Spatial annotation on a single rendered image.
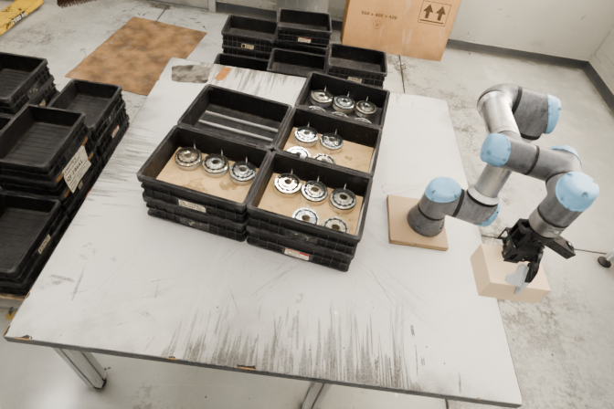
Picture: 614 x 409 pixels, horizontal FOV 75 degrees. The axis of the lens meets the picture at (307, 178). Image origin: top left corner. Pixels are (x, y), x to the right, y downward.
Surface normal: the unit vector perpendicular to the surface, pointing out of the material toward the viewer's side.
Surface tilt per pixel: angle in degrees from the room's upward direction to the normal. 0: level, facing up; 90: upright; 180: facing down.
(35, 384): 0
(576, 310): 0
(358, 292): 0
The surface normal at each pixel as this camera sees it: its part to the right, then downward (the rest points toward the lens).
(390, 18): -0.05, 0.54
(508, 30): -0.08, 0.73
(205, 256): 0.12, -0.67
